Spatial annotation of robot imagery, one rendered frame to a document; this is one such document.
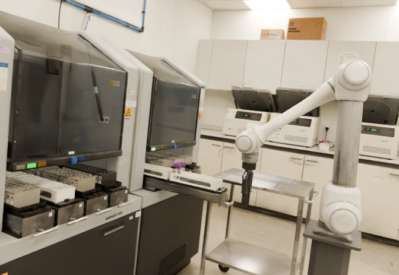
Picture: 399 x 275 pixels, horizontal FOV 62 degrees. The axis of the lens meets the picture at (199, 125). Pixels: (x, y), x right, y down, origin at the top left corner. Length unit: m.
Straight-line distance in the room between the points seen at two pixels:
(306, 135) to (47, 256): 3.17
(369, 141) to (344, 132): 2.45
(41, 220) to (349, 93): 1.33
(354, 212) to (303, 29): 3.27
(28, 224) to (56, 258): 0.23
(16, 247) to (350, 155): 1.35
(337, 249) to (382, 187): 2.30
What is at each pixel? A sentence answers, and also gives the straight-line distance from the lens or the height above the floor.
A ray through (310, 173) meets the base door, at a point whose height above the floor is 0.61.
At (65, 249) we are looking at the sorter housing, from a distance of 1.57.
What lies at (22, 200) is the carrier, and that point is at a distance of 1.44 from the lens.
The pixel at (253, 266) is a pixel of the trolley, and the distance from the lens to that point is 2.32.
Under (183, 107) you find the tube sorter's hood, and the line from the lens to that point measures 2.29.
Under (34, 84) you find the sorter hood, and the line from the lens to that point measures 1.39.
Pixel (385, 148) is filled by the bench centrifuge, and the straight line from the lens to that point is 4.02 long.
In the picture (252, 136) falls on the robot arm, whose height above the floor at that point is 1.15.
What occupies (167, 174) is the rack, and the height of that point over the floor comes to 0.84.
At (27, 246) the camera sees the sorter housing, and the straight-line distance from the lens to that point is 1.43.
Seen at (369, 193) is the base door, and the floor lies 0.51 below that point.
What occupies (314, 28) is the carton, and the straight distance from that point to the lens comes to 4.50.
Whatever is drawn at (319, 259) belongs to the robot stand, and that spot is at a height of 0.58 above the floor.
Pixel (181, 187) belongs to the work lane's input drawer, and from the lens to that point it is 1.91.
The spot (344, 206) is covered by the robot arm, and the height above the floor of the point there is 0.92.
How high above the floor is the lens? 1.28
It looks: 4 degrees down
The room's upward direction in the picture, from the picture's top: 6 degrees clockwise
